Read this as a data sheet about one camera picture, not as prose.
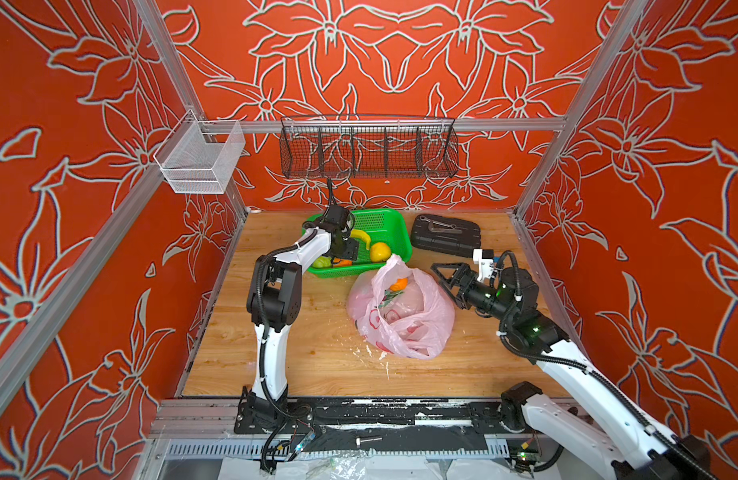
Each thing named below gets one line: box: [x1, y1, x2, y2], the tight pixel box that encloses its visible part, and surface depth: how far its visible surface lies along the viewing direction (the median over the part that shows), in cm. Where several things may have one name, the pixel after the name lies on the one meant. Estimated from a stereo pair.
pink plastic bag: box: [347, 254, 455, 360], surface depth 82 cm
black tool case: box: [410, 214, 481, 258], surface depth 106 cm
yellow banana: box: [350, 229, 371, 250], surface depth 111 cm
